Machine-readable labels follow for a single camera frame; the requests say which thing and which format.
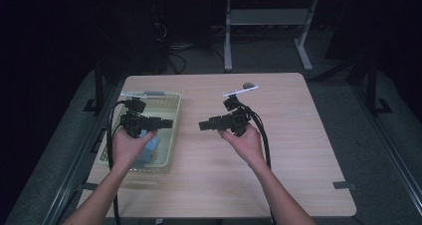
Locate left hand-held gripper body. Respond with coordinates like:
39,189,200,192
118,92,158,138

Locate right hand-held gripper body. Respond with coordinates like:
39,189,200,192
217,84,260,137

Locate pale yellow plastic basket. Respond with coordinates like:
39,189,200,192
98,91,183,175

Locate plain blue glove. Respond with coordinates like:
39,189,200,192
138,136,161,163

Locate person's right hand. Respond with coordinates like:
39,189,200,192
217,122,267,169

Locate person's left hand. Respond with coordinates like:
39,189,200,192
111,128,159,171

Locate black metal stand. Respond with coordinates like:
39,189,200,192
363,57,394,116
83,59,107,115

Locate black tape strip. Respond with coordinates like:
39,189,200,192
78,182,100,192
332,181,358,191

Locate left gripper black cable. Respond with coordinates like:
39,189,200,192
105,100,134,225

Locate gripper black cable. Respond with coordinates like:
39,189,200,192
237,100,277,225
105,100,134,225

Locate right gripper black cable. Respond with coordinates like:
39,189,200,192
237,100,277,225

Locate black rail bracket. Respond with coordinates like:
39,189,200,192
91,128,107,153

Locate tangle of floor cables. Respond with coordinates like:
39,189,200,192
151,21,227,76

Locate aluminium rail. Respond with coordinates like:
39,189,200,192
350,85,422,207
42,87,112,225

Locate grey metal desk frame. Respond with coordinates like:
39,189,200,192
223,0,315,72

